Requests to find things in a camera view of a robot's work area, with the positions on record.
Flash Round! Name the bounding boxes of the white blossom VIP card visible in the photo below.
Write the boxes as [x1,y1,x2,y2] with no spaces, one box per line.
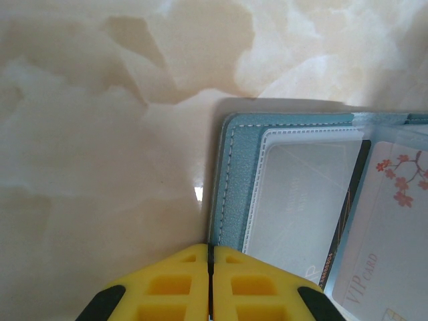
[330,140,428,321]

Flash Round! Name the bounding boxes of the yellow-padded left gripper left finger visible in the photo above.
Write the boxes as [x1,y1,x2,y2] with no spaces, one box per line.
[76,243,211,321]

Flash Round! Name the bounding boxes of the blue leather card holder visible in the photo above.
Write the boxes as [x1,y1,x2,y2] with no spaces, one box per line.
[207,112,428,321]

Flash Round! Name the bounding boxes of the black credit card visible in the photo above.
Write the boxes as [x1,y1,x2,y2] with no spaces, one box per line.
[302,139,372,292]

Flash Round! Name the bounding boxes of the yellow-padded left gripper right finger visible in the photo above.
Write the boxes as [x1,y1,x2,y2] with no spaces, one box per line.
[213,245,344,321]

